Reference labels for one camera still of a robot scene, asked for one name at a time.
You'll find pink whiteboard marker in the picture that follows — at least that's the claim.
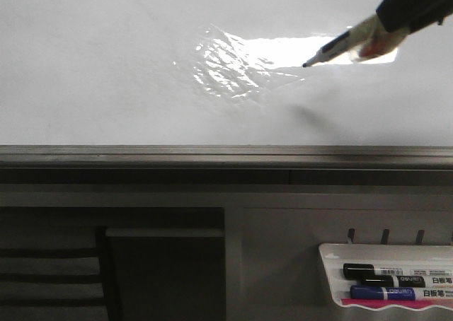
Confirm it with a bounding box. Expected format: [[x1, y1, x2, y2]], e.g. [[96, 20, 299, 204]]
[[340, 298, 452, 310]]

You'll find white plastic marker tray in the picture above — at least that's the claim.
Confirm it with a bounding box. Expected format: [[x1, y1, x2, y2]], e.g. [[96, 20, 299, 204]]
[[319, 243, 452, 320]]

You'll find dark metal hook middle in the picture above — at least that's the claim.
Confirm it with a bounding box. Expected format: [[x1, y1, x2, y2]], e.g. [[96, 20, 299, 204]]
[[380, 229, 390, 245]]

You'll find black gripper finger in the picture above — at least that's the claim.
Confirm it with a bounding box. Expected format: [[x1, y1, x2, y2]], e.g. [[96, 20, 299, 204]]
[[376, 0, 452, 33]]

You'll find dark metal hook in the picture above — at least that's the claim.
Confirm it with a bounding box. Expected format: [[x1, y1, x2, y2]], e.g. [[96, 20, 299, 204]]
[[415, 229, 425, 245], [380, 229, 390, 245], [347, 228, 355, 244]]

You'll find dark metal hook right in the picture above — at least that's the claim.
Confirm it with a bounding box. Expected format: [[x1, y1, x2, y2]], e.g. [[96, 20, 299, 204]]
[[415, 229, 425, 245]]

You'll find dark metal hook left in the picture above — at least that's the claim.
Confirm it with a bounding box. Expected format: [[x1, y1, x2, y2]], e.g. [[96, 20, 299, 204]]
[[347, 228, 355, 244]]

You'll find black capped whiteboard marker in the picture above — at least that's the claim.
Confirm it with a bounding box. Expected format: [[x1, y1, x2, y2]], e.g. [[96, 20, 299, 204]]
[[343, 263, 452, 279]]

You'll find black whiteboard marker with tape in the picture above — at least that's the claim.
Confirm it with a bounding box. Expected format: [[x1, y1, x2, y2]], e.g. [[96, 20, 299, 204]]
[[302, 15, 408, 68]]

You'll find blue capped whiteboard marker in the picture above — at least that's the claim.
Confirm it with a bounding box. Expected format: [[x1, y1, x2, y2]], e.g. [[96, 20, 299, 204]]
[[350, 286, 452, 300]]

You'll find white whiteboard with metal frame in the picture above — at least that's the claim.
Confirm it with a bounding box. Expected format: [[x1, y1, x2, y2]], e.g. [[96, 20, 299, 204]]
[[1, 0, 452, 185]]

